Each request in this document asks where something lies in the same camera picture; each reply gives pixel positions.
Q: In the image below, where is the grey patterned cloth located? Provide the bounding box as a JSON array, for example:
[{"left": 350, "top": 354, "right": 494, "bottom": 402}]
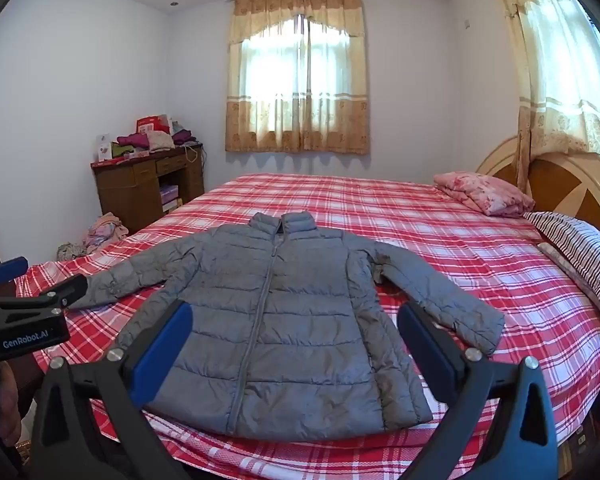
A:
[{"left": 55, "top": 242, "right": 89, "bottom": 263}]

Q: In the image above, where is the red plaid bed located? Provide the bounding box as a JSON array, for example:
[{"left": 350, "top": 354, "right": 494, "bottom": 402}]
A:
[{"left": 14, "top": 172, "right": 600, "bottom": 480}]

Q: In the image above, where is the white box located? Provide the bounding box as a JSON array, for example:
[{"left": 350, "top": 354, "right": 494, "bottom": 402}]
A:
[{"left": 94, "top": 132, "right": 114, "bottom": 164}]

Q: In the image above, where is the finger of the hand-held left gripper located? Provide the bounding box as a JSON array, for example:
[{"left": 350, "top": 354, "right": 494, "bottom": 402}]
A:
[
  {"left": 0, "top": 256, "right": 30, "bottom": 292},
  {"left": 27, "top": 273, "right": 90, "bottom": 312}
]

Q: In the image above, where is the red box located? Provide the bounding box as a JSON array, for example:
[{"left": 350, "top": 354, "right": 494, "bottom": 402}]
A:
[{"left": 136, "top": 114, "right": 174, "bottom": 136}]

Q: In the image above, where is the wooden headboard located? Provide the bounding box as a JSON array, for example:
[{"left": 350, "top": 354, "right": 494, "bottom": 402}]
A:
[{"left": 475, "top": 137, "right": 600, "bottom": 253}]

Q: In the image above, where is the striped pillow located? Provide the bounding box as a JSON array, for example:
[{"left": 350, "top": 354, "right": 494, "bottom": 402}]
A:
[{"left": 522, "top": 211, "right": 600, "bottom": 324}]

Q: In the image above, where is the pink floral pillow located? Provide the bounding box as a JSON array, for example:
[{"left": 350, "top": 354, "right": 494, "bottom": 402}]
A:
[{"left": 432, "top": 171, "right": 536, "bottom": 218}]

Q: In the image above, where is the magenta folded cloth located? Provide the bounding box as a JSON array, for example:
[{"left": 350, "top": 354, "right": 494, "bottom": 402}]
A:
[{"left": 117, "top": 132, "right": 151, "bottom": 150}]

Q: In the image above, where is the beige floral side curtain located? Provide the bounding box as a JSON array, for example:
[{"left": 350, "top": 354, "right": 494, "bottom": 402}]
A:
[{"left": 485, "top": 0, "right": 600, "bottom": 201}]

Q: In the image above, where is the beige window curtain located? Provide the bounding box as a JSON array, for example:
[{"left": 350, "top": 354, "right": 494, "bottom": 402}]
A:
[{"left": 224, "top": 0, "right": 371, "bottom": 155}]

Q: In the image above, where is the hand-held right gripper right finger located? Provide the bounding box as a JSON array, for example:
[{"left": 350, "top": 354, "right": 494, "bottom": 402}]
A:
[{"left": 396, "top": 300, "right": 574, "bottom": 480}]

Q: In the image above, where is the pink clothes pile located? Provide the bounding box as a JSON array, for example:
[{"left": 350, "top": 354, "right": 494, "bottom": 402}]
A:
[{"left": 82, "top": 211, "right": 130, "bottom": 256}]

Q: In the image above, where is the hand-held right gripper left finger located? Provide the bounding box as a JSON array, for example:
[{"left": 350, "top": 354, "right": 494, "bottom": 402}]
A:
[{"left": 30, "top": 300, "right": 194, "bottom": 480}]

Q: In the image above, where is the grey puffer jacket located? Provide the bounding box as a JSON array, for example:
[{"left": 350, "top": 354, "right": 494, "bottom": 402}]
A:
[{"left": 65, "top": 211, "right": 506, "bottom": 444}]

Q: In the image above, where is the stack of boxes under desk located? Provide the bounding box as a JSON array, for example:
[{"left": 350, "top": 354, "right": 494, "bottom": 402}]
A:
[{"left": 160, "top": 184, "right": 184, "bottom": 214}]

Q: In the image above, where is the grey floral pillow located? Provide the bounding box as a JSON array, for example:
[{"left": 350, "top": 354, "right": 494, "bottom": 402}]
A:
[{"left": 536, "top": 241, "right": 582, "bottom": 282}]

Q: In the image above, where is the pale pink folded cloth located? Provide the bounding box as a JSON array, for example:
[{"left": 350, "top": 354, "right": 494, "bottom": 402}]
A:
[{"left": 145, "top": 131, "right": 176, "bottom": 152}]

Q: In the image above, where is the person's left hand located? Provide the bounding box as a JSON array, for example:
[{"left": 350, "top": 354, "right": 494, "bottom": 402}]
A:
[{"left": 0, "top": 360, "right": 25, "bottom": 447}]

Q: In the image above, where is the brown wooden desk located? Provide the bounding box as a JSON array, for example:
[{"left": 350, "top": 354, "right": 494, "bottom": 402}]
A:
[{"left": 90, "top": 142, "right": 206, "bottom": 235}]

